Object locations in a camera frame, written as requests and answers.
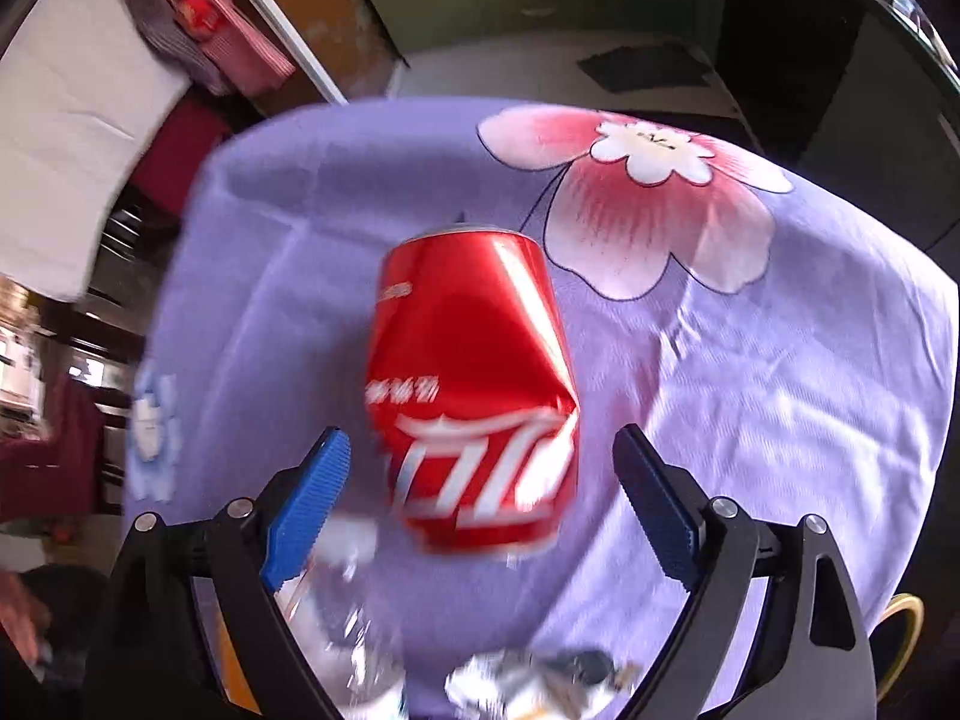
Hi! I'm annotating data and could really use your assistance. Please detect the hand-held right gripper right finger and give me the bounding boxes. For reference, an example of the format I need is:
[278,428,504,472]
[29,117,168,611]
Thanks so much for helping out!
[613,424,880,720]

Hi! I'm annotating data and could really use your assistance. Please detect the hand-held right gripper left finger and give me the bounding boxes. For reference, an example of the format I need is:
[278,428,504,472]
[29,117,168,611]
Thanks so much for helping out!
[79,426,353,720]

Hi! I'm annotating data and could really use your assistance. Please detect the crushed red soda can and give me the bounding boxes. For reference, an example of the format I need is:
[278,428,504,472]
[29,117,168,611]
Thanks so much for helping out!
[364,225,582,557]

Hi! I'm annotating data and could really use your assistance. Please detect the yellow-rimmed dark bin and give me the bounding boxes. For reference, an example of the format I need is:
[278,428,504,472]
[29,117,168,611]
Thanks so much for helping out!
[874,592,929,706]

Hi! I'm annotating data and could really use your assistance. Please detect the clear plastic bottle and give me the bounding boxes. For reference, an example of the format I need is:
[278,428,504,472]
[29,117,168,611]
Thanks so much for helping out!
[277,514,410,720]

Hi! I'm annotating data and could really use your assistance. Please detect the purple floral tablecloth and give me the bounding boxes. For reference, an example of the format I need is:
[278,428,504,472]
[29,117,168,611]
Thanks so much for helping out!
[124,96,960,720]

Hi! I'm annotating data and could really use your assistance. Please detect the crumpled silver foil wrapper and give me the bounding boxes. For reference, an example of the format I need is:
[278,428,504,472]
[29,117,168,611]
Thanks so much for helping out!
[442,649,642,720]

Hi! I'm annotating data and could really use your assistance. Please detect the dark red chair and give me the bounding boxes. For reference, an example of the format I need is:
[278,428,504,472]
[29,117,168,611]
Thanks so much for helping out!
[131,97,233,218]

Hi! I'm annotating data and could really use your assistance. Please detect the white hanging cloth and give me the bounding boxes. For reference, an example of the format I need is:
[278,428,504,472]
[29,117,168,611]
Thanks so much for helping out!
[0,0,192,301]

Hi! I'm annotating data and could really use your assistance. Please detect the dark floor mat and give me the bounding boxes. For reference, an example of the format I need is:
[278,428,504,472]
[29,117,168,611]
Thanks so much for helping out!
[577,41,713,91]

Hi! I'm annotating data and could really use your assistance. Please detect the red striped cloth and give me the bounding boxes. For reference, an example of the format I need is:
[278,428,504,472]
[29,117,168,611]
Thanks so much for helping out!
[124,0,297,98]

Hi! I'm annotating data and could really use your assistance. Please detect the black counter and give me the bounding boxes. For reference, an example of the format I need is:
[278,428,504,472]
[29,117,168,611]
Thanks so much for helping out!
[716,0,960,248]

